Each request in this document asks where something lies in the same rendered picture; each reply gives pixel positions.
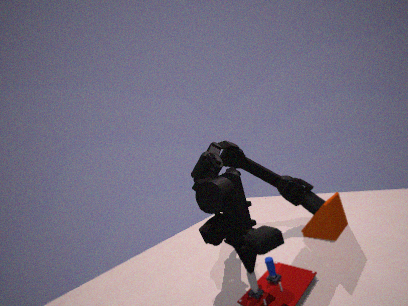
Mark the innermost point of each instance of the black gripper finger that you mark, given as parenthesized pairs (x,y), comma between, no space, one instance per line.
(248,256)
(232,243)

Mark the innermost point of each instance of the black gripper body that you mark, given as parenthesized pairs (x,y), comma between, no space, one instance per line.
(258,240)

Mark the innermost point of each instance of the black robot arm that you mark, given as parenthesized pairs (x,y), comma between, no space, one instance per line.
(214,192)

